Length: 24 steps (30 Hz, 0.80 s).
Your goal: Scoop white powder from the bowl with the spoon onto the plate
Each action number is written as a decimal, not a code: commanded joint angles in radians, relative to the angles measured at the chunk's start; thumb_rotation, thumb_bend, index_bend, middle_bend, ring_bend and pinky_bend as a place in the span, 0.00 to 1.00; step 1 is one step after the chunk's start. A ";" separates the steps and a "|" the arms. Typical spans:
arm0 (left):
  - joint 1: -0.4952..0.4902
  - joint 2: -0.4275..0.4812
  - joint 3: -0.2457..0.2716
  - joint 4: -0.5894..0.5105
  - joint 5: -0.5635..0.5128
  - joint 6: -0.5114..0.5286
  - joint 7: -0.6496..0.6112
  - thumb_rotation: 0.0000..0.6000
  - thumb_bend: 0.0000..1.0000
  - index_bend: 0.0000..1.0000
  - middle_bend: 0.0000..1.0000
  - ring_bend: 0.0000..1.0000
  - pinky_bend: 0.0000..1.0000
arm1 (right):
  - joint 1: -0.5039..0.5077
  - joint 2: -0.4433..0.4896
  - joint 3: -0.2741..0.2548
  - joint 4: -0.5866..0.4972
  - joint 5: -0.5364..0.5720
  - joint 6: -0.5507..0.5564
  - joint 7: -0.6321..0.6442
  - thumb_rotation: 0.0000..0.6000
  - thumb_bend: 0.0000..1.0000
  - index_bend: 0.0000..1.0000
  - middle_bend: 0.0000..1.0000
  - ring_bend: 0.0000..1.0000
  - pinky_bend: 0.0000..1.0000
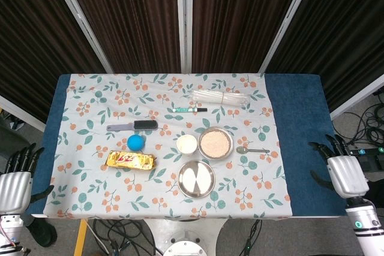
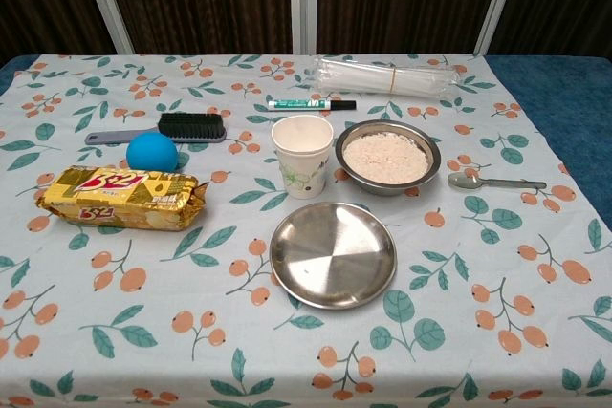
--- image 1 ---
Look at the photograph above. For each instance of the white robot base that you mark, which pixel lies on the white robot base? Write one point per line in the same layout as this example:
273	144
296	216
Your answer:
186	236

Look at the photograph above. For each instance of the gold biscuit packet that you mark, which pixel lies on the gold biscuit packet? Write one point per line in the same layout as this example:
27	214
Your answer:
129	160

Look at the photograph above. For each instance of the flat steel plate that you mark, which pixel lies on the flat steel plate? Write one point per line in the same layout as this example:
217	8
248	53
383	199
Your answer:
196	179

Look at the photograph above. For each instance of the white paper cup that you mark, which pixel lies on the white paper cup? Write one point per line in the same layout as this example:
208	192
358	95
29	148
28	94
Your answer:
186	143

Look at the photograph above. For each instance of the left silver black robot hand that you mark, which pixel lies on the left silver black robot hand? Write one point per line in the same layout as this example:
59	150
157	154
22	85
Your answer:
15	190

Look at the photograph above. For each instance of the brown folding screen panel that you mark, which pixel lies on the brown folding screen panel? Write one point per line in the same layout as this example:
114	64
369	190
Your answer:
237	19
30	43
345	34
129	19

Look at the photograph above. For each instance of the floral tablecloth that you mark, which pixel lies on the floral tablecloth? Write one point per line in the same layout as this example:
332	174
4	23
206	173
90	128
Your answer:
120	187

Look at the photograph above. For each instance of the blue ball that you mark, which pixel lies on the blue ball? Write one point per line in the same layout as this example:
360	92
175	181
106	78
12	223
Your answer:
134	142

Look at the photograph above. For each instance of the small metal spoon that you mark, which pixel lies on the small metal spoon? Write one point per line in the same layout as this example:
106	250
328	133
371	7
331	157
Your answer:
241	150

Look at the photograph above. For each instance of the black shoe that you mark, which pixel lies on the black shoe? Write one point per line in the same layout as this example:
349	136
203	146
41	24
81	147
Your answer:
45	233

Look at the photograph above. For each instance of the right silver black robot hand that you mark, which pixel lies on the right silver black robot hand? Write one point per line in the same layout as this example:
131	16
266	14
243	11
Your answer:
348	175

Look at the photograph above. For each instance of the green white marker pen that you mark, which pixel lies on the green white marker pen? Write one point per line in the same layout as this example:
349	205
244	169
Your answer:
184	109

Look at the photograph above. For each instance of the white rice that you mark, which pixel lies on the white rice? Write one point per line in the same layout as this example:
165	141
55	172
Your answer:
216	142

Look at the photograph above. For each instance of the black foot pedal box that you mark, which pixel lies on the black foot pedal box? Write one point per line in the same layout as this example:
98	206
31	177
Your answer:
370	160

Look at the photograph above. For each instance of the steel bowl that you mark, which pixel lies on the steel bowl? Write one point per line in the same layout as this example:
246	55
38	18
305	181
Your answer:
199	145

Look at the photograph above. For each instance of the blue towel table cover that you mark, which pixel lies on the blue towel table cover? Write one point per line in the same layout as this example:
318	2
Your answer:
300	118

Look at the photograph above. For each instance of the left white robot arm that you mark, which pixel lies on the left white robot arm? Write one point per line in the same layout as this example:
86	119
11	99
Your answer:
9	232

